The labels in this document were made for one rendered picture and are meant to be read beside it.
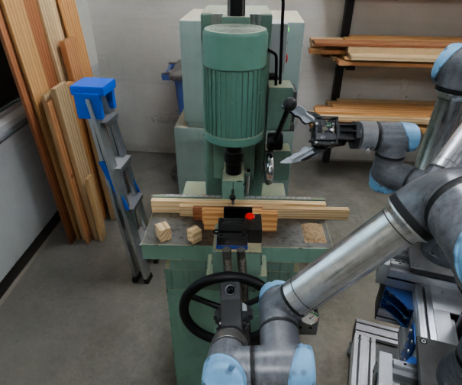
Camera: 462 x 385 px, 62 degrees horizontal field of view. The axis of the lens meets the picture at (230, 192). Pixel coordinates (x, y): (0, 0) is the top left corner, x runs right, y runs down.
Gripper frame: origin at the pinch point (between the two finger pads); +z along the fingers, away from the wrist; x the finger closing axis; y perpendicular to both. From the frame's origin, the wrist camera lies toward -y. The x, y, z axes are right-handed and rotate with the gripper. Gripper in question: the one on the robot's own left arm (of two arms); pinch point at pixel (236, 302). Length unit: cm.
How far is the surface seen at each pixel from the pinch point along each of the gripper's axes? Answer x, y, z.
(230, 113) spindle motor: 1, -49, 9
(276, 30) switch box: 15, -79, 33
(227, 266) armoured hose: -2.7, -6.9, 10.7
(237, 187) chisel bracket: 0.5, -28.5, 24.6
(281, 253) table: 13.0, -7.0, 23.6
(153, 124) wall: -91, -85, 262
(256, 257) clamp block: 5.4, -8.7, 11.7
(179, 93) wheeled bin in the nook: -49, -96, 187
